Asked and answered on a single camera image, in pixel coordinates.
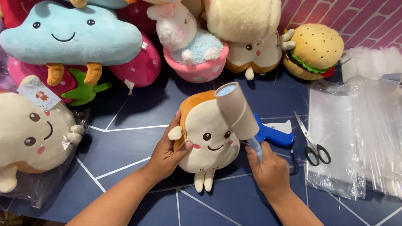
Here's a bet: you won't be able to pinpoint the blue smiling cloud plush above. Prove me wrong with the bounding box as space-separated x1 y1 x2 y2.
0 0 146 94

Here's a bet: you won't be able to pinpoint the toast plush with arms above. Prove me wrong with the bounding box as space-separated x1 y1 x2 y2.
224 23 298 85

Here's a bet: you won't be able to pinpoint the burger plush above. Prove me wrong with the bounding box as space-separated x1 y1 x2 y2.
280 21 347 84

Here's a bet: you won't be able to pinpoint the lint roller with blue handle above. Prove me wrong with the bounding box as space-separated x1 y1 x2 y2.
209 80 270 164

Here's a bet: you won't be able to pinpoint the white paper hang tag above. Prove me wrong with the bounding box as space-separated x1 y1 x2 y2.
15 74 64 113

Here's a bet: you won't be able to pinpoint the small toast plush toy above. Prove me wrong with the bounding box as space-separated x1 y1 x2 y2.
163 86 247 197

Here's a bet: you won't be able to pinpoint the person's right hand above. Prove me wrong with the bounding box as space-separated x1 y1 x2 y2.
241 140 295 205

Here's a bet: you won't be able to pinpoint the pink strawberry plush green leaves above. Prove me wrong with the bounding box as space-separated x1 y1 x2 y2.
4 56 114 110

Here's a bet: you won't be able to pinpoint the large cream plush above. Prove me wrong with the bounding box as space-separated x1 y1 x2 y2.
197 0 283 48

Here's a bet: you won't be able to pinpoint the person's left hand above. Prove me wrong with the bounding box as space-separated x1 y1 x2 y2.
143 108 196 185

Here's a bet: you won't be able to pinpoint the black-handled scissors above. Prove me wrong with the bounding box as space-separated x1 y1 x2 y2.
289 111 336 168

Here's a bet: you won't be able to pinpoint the pink dotted strawberry plush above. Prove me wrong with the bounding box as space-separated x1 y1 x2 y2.
107 30 165 90

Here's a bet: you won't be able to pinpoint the white bunny in pink cup plush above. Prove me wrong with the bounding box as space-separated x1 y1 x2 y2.
140 0 233 87

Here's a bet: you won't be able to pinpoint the stack of clear plastic bags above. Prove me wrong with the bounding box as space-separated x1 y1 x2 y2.
300 70 402 205

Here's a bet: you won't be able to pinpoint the blue tagging gun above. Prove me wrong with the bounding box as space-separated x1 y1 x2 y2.
250 113 298 149

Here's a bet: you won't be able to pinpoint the black cord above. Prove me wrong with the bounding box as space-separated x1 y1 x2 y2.
288 146 301 177

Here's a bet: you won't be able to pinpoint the large bagged toast plush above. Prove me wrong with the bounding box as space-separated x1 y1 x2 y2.
0 85 90 213

